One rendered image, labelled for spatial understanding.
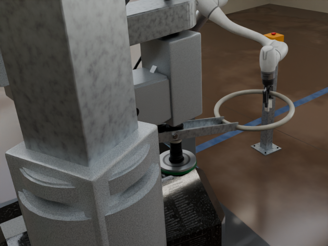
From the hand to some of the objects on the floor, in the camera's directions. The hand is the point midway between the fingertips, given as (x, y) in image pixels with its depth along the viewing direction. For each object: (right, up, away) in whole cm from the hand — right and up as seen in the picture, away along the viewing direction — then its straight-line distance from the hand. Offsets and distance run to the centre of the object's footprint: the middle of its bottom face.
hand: (268, 105), depth 269 cm
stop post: (+26, -35, +107) cm, 116 cm away
